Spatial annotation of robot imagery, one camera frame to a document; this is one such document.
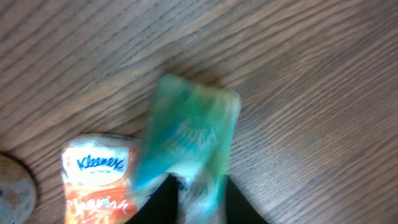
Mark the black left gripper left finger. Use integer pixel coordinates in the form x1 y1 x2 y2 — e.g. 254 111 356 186
125 175 178 224

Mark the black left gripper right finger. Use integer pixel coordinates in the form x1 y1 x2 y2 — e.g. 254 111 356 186
224 176 269 224

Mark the green lid jar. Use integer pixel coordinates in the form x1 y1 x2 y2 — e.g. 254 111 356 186
1 154 37 224

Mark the green Kleenex tissue pack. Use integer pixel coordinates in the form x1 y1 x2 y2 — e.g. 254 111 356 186
132 74 241 223

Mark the orange Kleenex tissue pack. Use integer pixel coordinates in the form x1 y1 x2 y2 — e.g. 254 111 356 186
61 134 139 224

